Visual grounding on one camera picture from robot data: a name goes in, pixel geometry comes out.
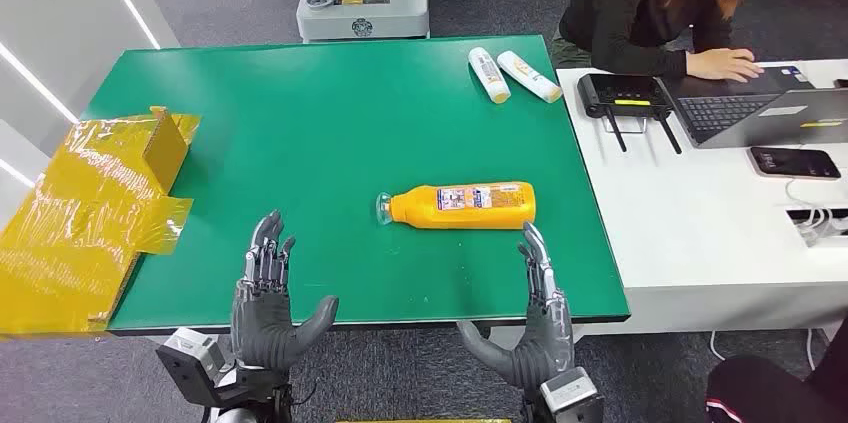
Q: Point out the yellow taped cardboard box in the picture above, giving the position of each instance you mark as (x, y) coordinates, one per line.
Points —
(86, 208)

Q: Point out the orange bottle with clear cap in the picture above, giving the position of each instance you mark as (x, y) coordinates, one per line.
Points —
(464, 214)

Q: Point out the black smartphone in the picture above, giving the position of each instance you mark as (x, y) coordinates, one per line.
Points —
(794, 163)

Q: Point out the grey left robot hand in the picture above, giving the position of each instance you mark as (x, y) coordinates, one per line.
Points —
(262, 327)

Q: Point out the person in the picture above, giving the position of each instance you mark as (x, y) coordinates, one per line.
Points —
(775, 387)
(623, 9)

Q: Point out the grey laptop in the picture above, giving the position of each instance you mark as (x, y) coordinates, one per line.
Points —
(722, 112)

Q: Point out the black router with antennas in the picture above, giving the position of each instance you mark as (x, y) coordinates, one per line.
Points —
(619, 94)

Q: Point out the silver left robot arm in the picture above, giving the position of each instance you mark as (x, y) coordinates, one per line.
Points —
(258, 393)

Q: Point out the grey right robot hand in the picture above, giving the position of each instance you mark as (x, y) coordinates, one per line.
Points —
(546, 347)

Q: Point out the person's hand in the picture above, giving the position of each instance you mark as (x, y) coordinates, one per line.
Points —
(725, 64)

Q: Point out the white bottle with barcode label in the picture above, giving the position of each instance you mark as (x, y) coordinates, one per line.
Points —
(489, 74)

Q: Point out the white bottle with orange print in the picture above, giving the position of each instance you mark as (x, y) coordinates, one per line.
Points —
(528, 75)

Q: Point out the white power strip with plugs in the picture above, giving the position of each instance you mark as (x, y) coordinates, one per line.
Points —
(821, 224)

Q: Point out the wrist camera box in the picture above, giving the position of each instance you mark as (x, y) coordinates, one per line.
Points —
(570, 397)
(189, 364)

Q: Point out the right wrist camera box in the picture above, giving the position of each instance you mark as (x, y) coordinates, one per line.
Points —
(570, 397)

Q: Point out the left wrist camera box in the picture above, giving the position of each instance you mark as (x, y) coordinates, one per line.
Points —
(189, 364)

